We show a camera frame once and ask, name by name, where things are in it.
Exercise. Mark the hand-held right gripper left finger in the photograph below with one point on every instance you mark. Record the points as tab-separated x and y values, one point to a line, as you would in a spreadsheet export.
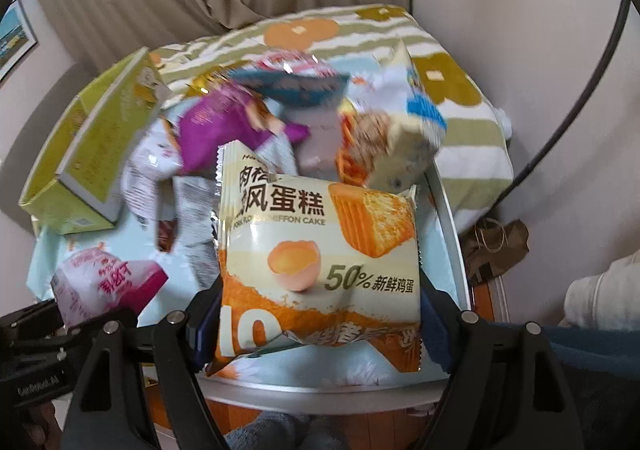
202	330

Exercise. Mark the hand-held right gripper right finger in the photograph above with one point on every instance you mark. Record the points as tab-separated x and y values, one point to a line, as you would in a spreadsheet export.
435	330

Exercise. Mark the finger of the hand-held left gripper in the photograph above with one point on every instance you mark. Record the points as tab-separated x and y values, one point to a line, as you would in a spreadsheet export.
35	330

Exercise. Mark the pink white snack packet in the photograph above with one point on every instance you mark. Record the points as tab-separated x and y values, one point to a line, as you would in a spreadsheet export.
100	280

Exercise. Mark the orange white cake packet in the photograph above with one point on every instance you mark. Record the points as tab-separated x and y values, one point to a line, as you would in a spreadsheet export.
320	270

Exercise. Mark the clear bag of snacks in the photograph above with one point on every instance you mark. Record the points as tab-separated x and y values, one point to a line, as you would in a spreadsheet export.
400	149

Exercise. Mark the green cardboard box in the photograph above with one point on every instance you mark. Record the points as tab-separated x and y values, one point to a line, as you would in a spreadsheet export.
90	149

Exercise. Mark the purple snack packet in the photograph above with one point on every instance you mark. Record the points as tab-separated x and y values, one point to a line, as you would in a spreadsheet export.
215	129

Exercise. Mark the light blue daisy tablecloth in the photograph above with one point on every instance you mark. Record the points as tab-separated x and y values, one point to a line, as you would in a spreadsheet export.
45	250

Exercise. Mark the brown paper bag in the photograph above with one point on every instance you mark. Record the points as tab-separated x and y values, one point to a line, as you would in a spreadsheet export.
500	245

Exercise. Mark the silver printed snack packet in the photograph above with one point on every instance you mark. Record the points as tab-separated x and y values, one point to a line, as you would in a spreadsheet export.
195	210

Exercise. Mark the person's grey socks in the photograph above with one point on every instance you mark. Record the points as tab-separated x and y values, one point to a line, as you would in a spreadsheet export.
285	435

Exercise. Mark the white red-print snack packet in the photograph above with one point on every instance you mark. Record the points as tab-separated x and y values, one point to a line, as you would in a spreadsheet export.
145	169

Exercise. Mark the white cloth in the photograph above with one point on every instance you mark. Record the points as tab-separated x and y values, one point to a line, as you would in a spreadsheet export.
605	295

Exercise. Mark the person's blue trousers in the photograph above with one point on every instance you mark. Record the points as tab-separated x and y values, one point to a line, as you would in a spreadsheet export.
610	380

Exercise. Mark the orange crispy snack packet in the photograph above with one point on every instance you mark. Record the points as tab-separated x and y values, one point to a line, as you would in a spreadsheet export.
355	144

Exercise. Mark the grey mauve snack packet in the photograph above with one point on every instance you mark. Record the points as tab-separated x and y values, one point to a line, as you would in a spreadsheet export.
315	139

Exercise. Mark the gold foil snack packet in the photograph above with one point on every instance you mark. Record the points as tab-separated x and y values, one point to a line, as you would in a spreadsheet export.
207	79

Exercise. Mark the striped floral blanket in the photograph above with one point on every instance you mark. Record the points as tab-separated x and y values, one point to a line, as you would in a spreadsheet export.
465	79

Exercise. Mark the dark teal snack packet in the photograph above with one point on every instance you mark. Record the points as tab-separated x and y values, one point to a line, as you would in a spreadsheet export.
295	89

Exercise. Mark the pink red foil packet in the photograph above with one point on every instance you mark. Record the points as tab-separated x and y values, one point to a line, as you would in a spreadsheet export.
295	62

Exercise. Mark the framed wall picture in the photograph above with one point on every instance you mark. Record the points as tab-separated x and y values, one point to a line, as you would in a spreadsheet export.
15	39

